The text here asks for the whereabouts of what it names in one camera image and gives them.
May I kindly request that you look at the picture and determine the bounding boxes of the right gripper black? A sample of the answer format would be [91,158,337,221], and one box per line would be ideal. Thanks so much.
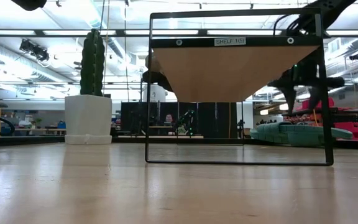
[267,51,345,115]

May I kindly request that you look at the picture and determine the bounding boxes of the black frame wooden board shelf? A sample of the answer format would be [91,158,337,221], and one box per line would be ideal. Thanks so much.
[145,7,334,167]

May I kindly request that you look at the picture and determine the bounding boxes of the black slide sandal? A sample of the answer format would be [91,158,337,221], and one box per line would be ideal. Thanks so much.
[141,70,174,93]

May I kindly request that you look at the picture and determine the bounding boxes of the black background rack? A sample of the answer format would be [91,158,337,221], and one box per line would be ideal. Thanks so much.
[255,119,278,126]

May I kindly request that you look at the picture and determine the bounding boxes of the red and black tool cart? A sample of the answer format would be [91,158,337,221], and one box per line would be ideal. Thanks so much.
[283,98,358,141]

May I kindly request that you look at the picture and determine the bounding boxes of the black background tripod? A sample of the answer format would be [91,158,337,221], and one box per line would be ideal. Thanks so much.
[236,119,246,139]

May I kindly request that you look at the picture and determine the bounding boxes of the black partition panels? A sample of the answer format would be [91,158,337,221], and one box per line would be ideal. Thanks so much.
[120,101,238,139]

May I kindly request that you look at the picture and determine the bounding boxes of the white background box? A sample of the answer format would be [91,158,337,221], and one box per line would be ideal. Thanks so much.
[142,83,169,103]

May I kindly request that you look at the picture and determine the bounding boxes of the tall green cactus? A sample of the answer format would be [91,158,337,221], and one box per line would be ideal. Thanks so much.
[79,28,106,96]

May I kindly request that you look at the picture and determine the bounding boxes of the white plant pot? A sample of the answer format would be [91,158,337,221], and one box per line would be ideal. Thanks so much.
[64,95,113,137]

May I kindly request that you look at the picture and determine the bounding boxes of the white pot saucer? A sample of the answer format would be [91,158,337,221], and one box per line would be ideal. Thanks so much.
[64,134,113,146]

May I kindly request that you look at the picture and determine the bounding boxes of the background wooden desk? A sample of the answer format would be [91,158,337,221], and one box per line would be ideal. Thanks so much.
[11,126,67,136]

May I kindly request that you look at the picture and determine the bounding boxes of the black ceiling device cluster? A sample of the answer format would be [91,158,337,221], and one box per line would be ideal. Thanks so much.
[19,39,50,63]

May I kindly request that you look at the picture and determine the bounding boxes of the black table border strip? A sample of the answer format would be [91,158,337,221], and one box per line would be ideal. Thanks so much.
[0,136,358,151]

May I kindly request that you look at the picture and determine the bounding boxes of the thin pale hanging cord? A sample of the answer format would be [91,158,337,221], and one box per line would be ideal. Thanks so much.
[102,0,111,96]

